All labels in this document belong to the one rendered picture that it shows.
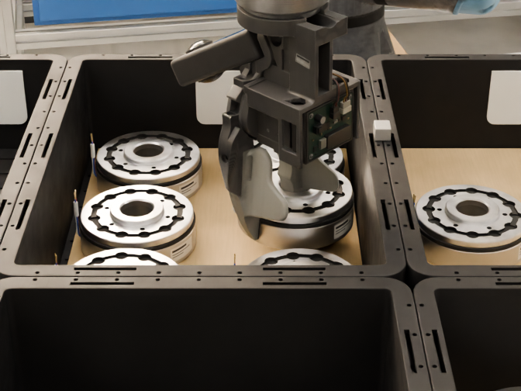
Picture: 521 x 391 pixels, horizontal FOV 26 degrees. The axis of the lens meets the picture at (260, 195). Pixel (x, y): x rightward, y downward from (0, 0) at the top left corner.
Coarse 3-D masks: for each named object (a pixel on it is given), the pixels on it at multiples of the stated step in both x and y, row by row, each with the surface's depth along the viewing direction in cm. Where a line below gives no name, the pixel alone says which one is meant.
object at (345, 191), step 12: (276, 168) 103; (348, 180) 101; (324, 192) 99; (336, 192) 100; (348, 192) 99; (288, 204) 98; (300, 204) 98; (312, 204) 98; (324, 204) 98; (336, 204) 98; (348, 204) 98; (288, 216) 96; (300, 216) 96; (312, 216) 96; (324, 216) 96
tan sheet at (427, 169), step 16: (416, 160) 116; (432, 160) 116; (448, 160) 116; (464, 160) 116; (480, 160) 116; (496, 160) 116; (512, 160) 116; (416, 176) 113; (432, 176) 113; (448, 176) 113; (464, 176) 113; (480, 176) 113; (496, 176) 113; (512, 176) 113; (416, 192) 110; (512, 192) 110
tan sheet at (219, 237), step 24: (216, 168) 115; (96, 192) 110; (216, 192) 110; (216, 216) 107; (216, 240) 103; (240, 240) 103; (72, 264) 100; (192, 264) 100; (216, 264) 100; (240, 264) 100; (360, 264) 100
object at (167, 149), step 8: (128, 144) 111; (136, 144) 111; (144, 144) 112; (152, 144) 112; (160, 144) 111; (168, 144) 111; (128, 152) 110; (168, 152) 110; (128, 160) 109; (136, 160) 109; (144, 160) 108; (152, 160) 108; (160, 160) 109; (168, 160) 109
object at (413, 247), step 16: (368, 64) 112; (384, 64) 114; (400, 64) 114; (416, 64) 114; (432, 64) 114; (448, 64) 114; (464, 64) 114; (480, 64) 114; (496, 64) 114; (512, 64) 114; (384, 80) 109; (384, 112) 103; (384, 144) 98; (400, 160) 95; (400, 176) 93; (400, 192) 91; (400, 208) 88; (400, 224) 86; (416, 224) 86; (416, 240) 84; (416, 256) 83; (416, 272) 81; (432, 272) 81; (448, 272) 81; (464, 272) 81; (480, 272) 81; (496, 272) 81; (512, 272) 81
